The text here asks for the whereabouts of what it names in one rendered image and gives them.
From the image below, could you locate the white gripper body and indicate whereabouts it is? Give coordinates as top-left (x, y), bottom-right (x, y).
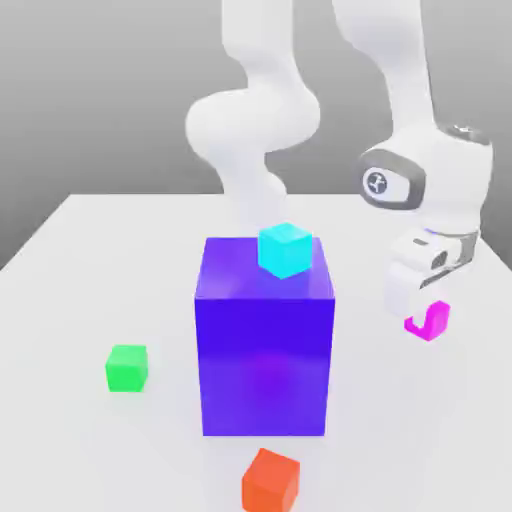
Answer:
top-left (382, 260), bottom-right (432, 321)

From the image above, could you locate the small magenta cube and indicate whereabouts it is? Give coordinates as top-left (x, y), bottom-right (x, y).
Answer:
top-left (403, 300), bottom-right (452, 342)

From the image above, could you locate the small cyan cube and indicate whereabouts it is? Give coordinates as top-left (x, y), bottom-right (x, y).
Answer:
top-left (257, 222), bottom-right (314, 280)

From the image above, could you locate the small orange cube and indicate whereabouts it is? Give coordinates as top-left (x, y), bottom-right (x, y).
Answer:
top-left (241, 447), bottom-right (302, 512)

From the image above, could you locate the small green cube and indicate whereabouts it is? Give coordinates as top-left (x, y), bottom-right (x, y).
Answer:
top-left (104, 344), bottom-right (150, 394)

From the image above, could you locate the large purple box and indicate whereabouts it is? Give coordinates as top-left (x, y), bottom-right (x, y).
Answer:
top-left (194, 236), bottom-right (336, 438)

